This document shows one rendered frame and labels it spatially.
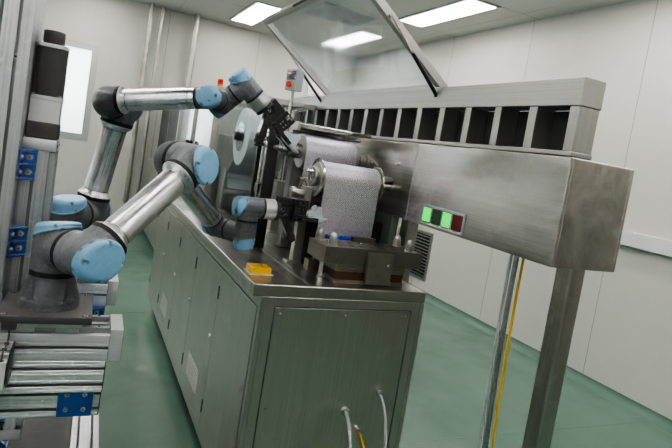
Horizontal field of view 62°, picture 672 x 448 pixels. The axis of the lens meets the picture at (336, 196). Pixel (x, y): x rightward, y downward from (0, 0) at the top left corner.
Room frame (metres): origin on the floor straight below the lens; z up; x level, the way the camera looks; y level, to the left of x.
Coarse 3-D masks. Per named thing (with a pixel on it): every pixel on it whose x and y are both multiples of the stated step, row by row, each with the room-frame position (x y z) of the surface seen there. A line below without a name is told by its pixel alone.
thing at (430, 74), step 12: (300, 0) 2.42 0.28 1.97; (312, 0) 2.34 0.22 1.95; (372, 0) 2.00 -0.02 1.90; (384, 0) 2.00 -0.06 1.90; (276, 12) 2.75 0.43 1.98; (288, 12) 2.61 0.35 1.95; (384, 12) 2.00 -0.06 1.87; (396, 24) 2.01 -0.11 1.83; (276, 36) 2.96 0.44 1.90; (408, 36) 2.05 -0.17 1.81; (288, 48) 2.98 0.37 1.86; (408, 48) 2.07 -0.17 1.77; (300, 60) 3.01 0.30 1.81; (420, 60) 2.08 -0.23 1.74; (432, 72) 2.10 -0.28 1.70; (432, 84) 2.09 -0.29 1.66; (444, 84) 2.13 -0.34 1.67
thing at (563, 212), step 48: (384, 144) 2.39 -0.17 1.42; (384, 192) 2.33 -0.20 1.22; (432, 192) 2.02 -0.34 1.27; (480, 192) 1.78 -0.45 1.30; (528, 192) 1.60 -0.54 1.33; (576, 192) 1.50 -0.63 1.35; (624, 192) 1.57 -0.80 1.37; (480, 240) 1.74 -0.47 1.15; (528, 240) 1.56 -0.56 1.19; (576, 240) 1.51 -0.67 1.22
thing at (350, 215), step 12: (324, 192) 2.10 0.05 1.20; (336, 192) 2.12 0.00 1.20; (324, 204) 2.10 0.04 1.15; (336, 204) 2.12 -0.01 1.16; (348, 204) 2.15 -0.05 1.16; (360, 204) 2.17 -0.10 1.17; (372, 204) 2.19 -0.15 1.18; (324, 216) 2.11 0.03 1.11; (336, 216) 2.13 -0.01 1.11; (348, 216) 2.15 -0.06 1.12; (360, 216) 2.17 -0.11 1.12; (372, 216) 2.19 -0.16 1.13; (324, 228) 2.11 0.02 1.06; (336, 228) 2.13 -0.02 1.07; (348, 228) 2.15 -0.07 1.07; (360, 228) 2.18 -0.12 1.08; (372, 228) 2.20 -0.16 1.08
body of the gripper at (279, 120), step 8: (272, 104) 2.03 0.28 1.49; (256, 112) 2.03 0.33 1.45; (264, 112) 2.03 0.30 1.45; (272, 112) 2.04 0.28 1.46; (280, 112) 2.05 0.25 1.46; (272, 120) 2.04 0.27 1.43; (280, 120) 2.03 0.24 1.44; (288, 120) 2.06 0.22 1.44; (272, 128) 2.03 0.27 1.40; (280, 128) 2.04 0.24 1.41
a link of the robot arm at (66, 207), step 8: (56, 200) 1.89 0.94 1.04; (64, 200) 1.90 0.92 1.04; (72, 200) 1.91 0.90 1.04; (80, 200) 1.93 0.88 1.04; (56, 208) 1.88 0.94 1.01; (64, 208) 1.88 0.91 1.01; (72, 208) 1.90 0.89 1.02; (80, 208) 1.92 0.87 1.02; (88, 208) 1.98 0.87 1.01; (56, 216) 1.88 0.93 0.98; (64, 216) 1.88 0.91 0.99; (72, 216) 1.90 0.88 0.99; (80, 216) 1.92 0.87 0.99; (88, 216) 1.97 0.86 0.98; (88, 224) 1.99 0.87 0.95
